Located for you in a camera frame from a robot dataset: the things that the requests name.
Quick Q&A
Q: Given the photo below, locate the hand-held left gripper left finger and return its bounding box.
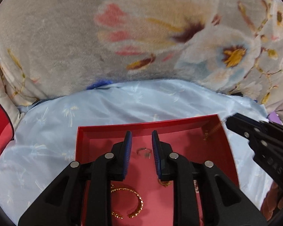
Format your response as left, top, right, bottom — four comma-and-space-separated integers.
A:
18, 131, 133, 226

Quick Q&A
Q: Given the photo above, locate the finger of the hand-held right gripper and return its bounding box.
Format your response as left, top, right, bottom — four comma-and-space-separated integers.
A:
226, 114, 272, 147
237, 113, 283, 135

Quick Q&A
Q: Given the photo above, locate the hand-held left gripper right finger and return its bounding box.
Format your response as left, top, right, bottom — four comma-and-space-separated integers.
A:
151, 130, 267, 226

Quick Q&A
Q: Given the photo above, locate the silver stone ring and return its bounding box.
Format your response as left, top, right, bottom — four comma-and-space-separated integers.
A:
136, 147, 154, 158

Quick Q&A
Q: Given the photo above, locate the gold clover bracelet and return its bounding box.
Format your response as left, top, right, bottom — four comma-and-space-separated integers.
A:
203, 120, 223, 142

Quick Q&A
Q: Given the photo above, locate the gold cuff bracelet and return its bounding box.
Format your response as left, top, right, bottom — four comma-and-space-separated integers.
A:
110, 187, 144, 219

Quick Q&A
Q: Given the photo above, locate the red cardboard box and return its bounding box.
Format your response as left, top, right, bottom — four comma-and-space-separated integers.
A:
75, 114, 240, 226

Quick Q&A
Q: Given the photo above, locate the purple flat box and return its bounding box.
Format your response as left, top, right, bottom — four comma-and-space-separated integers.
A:
268, 112, 283, 124

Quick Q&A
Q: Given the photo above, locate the blue fuzzy cloth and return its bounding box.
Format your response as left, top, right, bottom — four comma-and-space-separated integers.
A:
86, 79, 114, 90

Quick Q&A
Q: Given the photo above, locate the light blue palm-print sheet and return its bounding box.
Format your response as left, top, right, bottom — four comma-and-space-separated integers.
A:
0, 80, 274, 226

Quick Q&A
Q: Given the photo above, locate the cat face pillow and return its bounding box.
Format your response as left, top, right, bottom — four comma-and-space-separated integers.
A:
0, 94, 23, 170

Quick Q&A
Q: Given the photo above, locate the grey floral blanket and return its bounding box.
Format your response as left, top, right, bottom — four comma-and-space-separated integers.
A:
0, 0, 283, 123

